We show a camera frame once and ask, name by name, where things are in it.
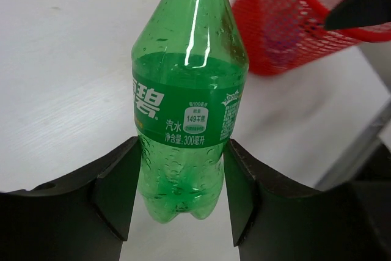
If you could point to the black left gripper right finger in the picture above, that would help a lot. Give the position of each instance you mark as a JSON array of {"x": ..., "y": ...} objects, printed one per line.
[{"x": 276, "y": 218}]

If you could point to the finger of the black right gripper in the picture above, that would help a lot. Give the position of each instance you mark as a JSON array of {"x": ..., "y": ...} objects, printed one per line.
[{"x": 358, "y": 14}]

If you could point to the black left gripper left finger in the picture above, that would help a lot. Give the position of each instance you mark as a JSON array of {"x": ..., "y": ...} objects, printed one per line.
[{"x": 84, "y": 215}]

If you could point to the green Sprite plastic bottle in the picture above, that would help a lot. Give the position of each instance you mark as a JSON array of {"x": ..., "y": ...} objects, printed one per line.
[{"x": 189, "y": 67}]

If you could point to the red mesh plastic bin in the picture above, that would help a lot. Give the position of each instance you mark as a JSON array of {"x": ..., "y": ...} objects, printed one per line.
[{"x": 280, "y": 35}]

